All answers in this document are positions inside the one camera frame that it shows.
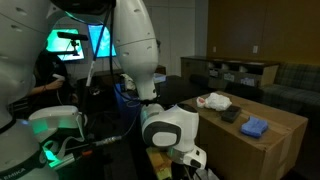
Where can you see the dark bin white label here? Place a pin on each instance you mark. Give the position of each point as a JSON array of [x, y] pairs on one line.
[[247, 81], [229, 76], [214, 73]]

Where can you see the plaid sofa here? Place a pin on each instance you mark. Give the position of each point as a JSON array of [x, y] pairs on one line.
[[293, 90]]

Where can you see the person in dark clothes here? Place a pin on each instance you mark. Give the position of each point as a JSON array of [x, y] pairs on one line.
[[46, 71]]

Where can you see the white wall outlet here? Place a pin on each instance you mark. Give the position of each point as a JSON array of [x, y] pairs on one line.
[[214, 49], [255, 49]]

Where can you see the small white pink roll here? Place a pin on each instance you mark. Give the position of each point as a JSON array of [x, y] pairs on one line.
[[200, 102]]

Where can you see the black camera on tripod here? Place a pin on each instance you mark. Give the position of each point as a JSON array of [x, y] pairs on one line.
[[71, 35]]

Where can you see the wooden shelf cabinet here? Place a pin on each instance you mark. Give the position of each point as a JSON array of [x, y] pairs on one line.
[[233, 64]]

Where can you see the aluminium profile bar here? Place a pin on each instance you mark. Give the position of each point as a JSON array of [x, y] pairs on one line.
[[63, 161]]

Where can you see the small monitor screen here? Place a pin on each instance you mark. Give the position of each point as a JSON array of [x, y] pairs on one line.
[[56, 45]]

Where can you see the dark wooden bench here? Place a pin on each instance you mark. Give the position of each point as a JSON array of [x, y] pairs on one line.
[[103, 76]]

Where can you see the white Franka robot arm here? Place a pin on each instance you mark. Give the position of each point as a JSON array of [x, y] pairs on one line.
[[136, 50]]

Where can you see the black felt duster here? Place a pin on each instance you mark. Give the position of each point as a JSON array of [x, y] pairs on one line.
[[231, 114]]

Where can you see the blue cloth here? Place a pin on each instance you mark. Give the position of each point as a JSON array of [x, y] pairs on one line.
[[255, 127]]

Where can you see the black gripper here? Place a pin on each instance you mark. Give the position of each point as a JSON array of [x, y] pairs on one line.
[[186, 172]]

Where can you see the white VR controller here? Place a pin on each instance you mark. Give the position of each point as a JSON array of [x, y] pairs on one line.
[[58, 77]]

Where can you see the blue table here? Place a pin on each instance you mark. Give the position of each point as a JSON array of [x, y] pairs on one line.
[[123, 106]]

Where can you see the white towel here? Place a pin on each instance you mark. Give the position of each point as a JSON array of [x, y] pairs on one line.
[[206, 175]]

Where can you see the large cardboard box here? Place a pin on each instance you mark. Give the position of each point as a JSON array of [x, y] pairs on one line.
[[266, 156]]

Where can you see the white VR headset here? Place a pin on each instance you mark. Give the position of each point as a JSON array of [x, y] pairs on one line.
[[56, 116]]

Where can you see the translucent plastic container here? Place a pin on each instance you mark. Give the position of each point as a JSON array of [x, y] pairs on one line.
[[160, 78]]

